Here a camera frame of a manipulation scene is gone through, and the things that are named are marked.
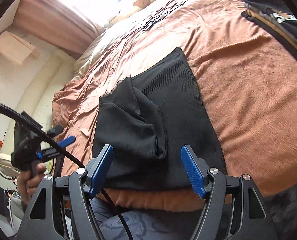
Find black knit garment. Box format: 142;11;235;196
92;48;226;191

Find stack of folded clothes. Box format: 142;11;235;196
241;0;297;49

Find person's left hand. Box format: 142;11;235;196
17;163;46;205

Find person's patterned trousers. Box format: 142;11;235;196
90;198;202;240

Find orange-brown fleece blanket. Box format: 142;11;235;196
51;0;297;212

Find pink curtain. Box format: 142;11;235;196
12;0;105;60

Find beige bed sheet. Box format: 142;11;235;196
73;0;169;78

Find cartoon bear pillow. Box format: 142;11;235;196
107;0;156;28

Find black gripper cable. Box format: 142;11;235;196
0;98;135;240

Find black cables on bed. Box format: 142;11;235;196
118;0;204;41

